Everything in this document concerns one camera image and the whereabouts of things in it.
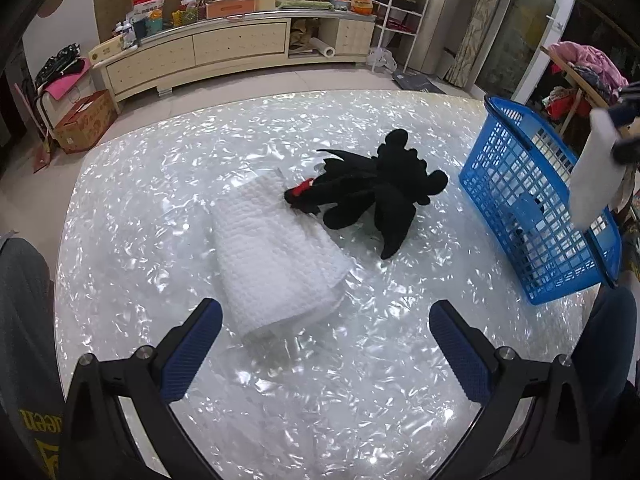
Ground person's dark blue trousers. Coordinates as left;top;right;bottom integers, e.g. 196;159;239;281
584;285;640;461

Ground pink cloth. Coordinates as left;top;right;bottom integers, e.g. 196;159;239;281
42;57;93;101

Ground white waffle towel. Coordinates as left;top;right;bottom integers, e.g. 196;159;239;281
212;167;352;343

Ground yellow tissue box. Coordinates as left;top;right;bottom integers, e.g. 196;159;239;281
89;35;126;63

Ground red and white package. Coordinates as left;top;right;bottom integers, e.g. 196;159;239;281
131;0;166;21

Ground white paper roll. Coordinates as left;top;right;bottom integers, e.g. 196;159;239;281
308;36;336;58

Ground white cloth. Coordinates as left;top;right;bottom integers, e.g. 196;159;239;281
569;107;628;228

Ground white plastic bag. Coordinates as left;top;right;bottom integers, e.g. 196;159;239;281
367;47;398;73

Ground person's grey printed shirt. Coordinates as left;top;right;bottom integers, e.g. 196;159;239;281
0;236;68;480

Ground wooden side table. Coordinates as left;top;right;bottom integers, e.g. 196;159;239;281
540;45;640;136

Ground patterned beige curtain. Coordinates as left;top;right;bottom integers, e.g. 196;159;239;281
442;0;518;88

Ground cardboard box with red print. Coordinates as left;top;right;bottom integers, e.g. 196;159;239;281
52;90;118;153

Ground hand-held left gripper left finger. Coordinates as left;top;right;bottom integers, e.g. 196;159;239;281
60;297;223;480

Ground broom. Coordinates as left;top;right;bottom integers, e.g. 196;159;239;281
14;82;51;173

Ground pile of pink clothes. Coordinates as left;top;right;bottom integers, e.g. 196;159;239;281
547;40;630;106

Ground black plush dragon toy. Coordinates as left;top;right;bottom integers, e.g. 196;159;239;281
284;129;449;261

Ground pink storage box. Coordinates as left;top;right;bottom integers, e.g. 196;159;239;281
205;0;256;18

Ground dark floor mat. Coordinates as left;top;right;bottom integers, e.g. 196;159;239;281
392;71;446;95

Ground white metal rack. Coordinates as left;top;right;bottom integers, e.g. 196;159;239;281
362;0;433;73

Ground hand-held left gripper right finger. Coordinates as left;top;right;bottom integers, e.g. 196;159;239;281
429;300;593;480

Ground cream TV cabinet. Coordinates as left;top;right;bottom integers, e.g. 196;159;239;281
89;10;377;98

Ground black floral bag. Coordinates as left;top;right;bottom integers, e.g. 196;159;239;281
35;45;83;88

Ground blue plastic basket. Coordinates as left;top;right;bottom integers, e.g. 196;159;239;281
459;95;623;307

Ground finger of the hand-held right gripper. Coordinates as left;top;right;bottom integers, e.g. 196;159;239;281
614;132;640;165
607;82;640;126

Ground standing air conditioner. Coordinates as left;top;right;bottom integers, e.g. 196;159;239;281
410;0;471;78

